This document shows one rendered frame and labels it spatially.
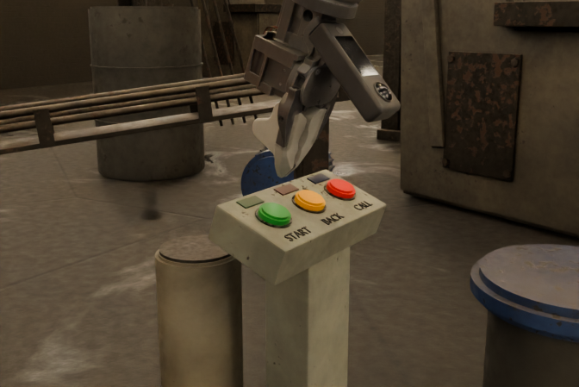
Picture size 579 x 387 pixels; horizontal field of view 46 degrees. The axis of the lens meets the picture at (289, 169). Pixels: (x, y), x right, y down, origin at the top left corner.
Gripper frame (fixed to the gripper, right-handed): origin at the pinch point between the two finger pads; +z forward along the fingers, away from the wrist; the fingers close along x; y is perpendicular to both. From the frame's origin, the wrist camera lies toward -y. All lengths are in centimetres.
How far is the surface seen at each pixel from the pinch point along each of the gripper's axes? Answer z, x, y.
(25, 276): 113, -55, 117
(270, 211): 5.5, 1.0, 0.1
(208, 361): 31.6, 0.3, 2.9
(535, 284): 15.8, -40.2, -24.8
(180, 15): 54, -186, 197
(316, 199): 5.5, -7.5, -0.7
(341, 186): 5.6, -14.4, -0.1
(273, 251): 7.5, 4.6, -3.9
